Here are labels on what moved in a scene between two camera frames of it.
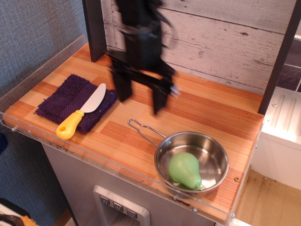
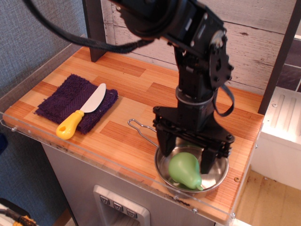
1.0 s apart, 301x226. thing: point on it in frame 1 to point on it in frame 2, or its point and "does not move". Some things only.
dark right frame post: (293, 24) does not move
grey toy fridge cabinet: (95, 196) does not move
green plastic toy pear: (184, 168) does not move
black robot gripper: (142, 60) to (195, 123)
